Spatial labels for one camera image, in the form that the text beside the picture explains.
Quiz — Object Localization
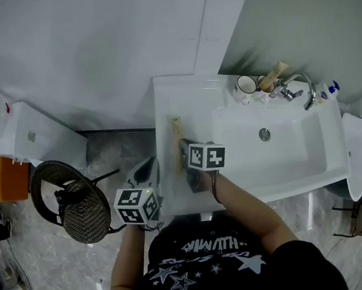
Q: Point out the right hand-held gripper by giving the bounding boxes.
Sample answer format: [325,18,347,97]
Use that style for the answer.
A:
[178,134,231,194]

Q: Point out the beige cup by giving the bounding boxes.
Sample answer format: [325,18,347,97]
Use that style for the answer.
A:
[256,73,280,96]

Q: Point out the person's left forearm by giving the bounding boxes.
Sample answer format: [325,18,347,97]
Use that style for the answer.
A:
[102,222,153,290]

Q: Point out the chrome faucet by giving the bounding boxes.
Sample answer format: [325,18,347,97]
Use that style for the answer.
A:
[266,70,319,115]

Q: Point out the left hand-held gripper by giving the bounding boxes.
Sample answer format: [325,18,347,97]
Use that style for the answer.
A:
[108,155,167,229]

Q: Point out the white ceramic washbasin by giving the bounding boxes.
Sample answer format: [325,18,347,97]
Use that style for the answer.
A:
[145,55,354,218]

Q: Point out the chrome sink drain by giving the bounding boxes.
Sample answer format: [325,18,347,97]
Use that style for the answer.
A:
[257,127,272,143]

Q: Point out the wooden toothbrush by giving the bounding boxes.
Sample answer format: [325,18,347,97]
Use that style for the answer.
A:
[261,60,292,93]

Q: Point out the orange box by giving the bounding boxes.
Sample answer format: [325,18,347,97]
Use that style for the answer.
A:
[0,151,34,205]

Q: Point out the black star print t-shirt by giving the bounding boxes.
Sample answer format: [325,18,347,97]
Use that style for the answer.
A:
[69,196,350,290]

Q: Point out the wooden strip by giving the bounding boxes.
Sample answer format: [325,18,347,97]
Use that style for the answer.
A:
[168,116,189,176]

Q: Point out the person's right forearm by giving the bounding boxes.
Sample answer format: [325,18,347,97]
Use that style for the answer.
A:
[200,162,302,264]

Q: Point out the blue cap bottle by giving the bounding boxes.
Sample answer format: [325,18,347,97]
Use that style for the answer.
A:
[319,79,342,101]

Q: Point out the white enamel mug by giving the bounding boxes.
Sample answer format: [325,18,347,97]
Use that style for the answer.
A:
[230,74,261,107]

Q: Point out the black wicker chair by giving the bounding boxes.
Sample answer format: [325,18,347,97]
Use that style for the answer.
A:
[26,152,130,251]

